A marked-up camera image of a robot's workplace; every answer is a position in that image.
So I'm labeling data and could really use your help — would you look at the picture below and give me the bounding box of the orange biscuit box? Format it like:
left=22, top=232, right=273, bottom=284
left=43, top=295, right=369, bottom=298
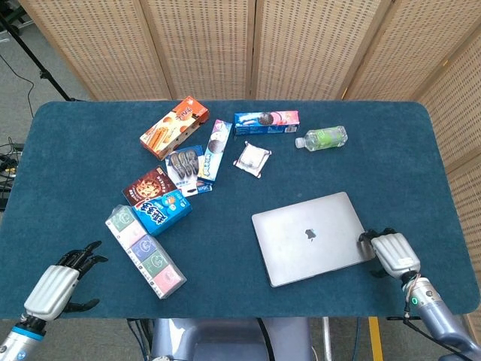
left=139, top=96, right=210, bottom=162

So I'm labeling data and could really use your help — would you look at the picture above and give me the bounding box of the blue and brown cookie box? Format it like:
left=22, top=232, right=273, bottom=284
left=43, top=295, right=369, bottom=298
left=122, top=166, right=193, bottom=238

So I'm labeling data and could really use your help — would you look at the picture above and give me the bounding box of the black tripod stand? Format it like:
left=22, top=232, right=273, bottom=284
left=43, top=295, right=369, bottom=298
left=0, top=0, right=86, bottom=102

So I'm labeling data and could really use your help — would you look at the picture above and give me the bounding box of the green label water bottle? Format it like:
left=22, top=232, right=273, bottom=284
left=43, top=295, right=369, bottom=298
left=294, top=125, right=349, bottom=153

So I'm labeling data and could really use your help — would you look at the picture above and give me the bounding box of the grey aluminium laptop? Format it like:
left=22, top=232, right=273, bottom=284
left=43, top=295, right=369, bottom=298
left=251, top=191, right=377, bottom=288

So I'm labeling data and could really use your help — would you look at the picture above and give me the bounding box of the floor cable bundle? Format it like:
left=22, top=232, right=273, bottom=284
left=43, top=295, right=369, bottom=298
left=0, top=137, right=26, bottom=211

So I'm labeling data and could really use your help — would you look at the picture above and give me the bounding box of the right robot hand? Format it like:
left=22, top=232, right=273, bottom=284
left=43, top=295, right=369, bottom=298
left=357, top=227, right=421, bottom=279

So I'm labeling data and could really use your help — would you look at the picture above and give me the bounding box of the small white foil packet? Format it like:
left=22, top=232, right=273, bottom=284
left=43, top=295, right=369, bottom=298
left=231, top=141, right=273, bottom=180

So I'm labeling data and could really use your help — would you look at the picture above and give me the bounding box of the blue grey robot torso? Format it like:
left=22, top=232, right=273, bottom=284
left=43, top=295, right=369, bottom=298
left=150, top=317, right=315, bottom=361

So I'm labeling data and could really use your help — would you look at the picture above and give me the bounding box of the blue cookie pack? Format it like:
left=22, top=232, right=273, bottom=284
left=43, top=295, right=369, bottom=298
left=165, top=145, right=213, bottom=198

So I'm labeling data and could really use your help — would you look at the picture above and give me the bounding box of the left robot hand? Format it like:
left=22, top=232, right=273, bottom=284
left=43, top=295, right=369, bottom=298
left=23, top=240, right=109, bottom=323

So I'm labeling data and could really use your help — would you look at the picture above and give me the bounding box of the slim light blue cookie box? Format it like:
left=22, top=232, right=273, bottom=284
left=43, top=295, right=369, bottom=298
left=196, top=119, right=233, bottom=185

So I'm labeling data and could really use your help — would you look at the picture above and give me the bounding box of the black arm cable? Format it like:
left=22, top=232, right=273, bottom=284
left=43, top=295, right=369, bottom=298
left=401, top=300, right=474, bottom=361

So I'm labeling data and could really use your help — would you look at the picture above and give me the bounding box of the blue and pink cookie box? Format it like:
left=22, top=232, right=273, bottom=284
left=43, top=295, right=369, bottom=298
left=233, top=110, right=301, bottom=136

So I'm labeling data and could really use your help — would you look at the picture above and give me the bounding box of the metal table leg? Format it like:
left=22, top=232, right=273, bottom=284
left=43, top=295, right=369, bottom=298
left=321, top=317, right=334, bottom=361

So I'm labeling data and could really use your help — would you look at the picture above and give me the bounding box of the blue table cloth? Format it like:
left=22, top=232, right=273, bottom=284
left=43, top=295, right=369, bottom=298
left=0, top=99, right=481, bottom=320

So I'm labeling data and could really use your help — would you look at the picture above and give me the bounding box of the clear pack of tissue packets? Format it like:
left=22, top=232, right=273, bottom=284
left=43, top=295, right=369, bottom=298
left=104, top=204, right=188, bottom=301

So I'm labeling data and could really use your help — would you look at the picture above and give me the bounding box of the wicker folding screen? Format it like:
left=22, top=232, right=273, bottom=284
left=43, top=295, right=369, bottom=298
left=17, top=0, right=481, bottom=332

